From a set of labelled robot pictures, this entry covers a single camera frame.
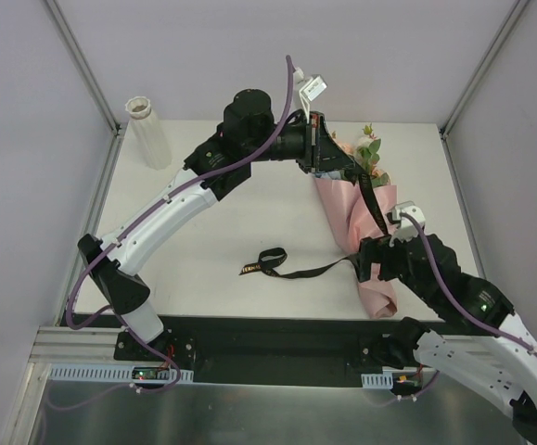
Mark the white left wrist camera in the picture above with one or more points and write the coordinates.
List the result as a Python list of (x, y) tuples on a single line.
[(306, 89)]

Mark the black ribbon gold lettering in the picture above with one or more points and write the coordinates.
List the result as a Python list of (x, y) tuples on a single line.
[(308, 263)]

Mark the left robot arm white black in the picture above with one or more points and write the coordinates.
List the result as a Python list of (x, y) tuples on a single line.
[(247, 133)]

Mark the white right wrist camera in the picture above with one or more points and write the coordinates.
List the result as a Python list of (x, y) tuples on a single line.
[(409, 222)]

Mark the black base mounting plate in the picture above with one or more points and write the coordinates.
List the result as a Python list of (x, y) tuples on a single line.
[(273, 352)]

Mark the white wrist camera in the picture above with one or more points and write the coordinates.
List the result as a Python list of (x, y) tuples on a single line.
[(409, 222), (306, 89)]

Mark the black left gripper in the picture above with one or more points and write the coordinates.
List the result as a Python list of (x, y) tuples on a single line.
[(317, 145)]

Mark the small white cable duct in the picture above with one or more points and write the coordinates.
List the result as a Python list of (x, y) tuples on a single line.
[(383, 380)]

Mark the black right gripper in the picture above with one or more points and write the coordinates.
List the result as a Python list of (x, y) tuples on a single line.
[(387, 259)]

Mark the white ribbed vase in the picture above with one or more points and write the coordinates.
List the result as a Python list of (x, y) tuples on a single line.
[(150, 137)]

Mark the white slotted cable duct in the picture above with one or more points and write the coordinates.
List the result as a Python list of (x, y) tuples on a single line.
[(105, 373)]

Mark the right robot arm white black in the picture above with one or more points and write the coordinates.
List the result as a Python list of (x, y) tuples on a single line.
[(471, 305)]

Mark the pink flower bouquet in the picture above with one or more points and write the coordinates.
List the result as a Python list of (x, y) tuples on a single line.
[(350, 221)]

